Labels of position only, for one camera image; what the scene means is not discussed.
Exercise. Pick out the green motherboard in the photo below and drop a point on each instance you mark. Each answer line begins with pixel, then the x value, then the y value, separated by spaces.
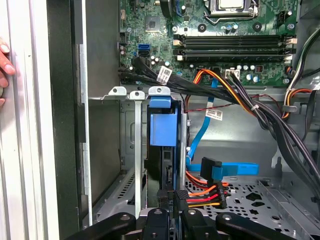
pixel 165 32

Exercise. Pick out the black PC case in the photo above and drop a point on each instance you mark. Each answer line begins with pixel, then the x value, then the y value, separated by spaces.
pixel 62 125

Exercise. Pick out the hard disk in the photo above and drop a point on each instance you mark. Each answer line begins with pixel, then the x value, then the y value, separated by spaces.
pixel 163 130

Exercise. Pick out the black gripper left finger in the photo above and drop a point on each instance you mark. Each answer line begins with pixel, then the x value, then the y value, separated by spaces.
pixel 157 225

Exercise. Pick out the black chipset chip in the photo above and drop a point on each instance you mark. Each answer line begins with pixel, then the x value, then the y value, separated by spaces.
pixel 152 23

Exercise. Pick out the metal socket cover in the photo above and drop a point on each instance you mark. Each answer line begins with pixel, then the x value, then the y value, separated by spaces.
pixel 213 5

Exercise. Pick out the black RAM slot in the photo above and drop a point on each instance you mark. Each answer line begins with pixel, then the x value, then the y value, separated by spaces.
pixel 232 43
pixel 232 37
pixel 232 51

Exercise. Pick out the metal disk bay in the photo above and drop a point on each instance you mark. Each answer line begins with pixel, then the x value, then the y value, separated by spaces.
pixel 138 150

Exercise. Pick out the CPU socket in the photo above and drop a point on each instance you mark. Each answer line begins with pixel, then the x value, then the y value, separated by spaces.
pixel 206 6

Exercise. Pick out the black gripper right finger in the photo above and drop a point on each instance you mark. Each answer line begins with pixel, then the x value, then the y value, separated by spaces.
pixel 197 225

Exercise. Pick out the silver CPU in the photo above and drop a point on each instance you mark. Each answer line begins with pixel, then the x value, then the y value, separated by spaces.
pixel 231 3

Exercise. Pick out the blue SATA port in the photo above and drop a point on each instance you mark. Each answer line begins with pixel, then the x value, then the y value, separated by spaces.
pixel 144 46

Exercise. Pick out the person's hand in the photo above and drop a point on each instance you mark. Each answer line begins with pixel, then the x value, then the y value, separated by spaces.
pixel 7 65

